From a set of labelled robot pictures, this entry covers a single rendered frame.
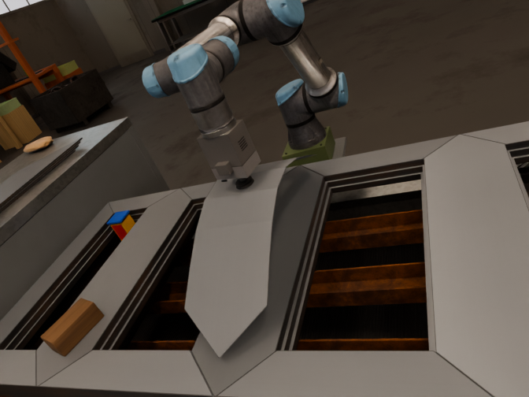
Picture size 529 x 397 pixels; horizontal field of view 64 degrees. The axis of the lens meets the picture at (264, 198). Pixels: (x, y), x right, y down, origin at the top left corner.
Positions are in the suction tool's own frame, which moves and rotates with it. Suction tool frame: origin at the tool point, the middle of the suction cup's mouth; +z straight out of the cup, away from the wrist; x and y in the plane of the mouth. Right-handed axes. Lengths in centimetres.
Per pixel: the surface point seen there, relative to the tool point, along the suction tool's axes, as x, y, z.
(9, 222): -15, -80, -2
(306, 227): 5.2, 7.3, 15.7
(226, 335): -29.8, 7.2, 11.3
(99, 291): -22, -43, 16
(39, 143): 34, -132, -6
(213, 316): -27.4, 3.6, 9.5
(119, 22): 793, -880, 1
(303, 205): 13.5, 2.9, 15.8
